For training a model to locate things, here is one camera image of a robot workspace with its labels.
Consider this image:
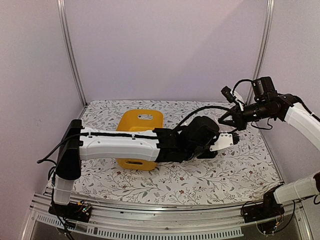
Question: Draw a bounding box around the right aluminium frame post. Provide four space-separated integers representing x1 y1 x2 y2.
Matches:
246 0 275 105

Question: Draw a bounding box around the yellow plastic basket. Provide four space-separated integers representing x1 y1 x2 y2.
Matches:
116 109 164 171

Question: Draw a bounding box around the front aluminium rail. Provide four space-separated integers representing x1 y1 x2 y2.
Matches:
20 193 314 240

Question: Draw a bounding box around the aluminium frame post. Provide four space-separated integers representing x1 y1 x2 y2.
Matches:
246 0 275 105
56 0 88 108

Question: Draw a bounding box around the left aluminium frame post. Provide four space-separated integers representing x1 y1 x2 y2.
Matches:
56 0 88 108

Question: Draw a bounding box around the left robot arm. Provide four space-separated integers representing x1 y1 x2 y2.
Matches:
53 116 222 217

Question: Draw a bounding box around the floral table mat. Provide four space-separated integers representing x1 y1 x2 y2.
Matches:
69 100 283 205

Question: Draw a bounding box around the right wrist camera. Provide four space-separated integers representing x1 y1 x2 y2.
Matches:
221 86 246 111

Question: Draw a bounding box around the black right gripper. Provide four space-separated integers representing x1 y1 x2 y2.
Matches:
218 99 274 131

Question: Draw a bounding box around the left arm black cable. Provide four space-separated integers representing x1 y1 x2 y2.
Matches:
173 105 232 132

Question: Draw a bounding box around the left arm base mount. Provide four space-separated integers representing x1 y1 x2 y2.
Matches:
48 200 92 223

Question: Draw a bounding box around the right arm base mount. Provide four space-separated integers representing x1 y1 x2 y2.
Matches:
240 185 285 235

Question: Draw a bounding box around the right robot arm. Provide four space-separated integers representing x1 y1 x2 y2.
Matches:
218 76 320 218

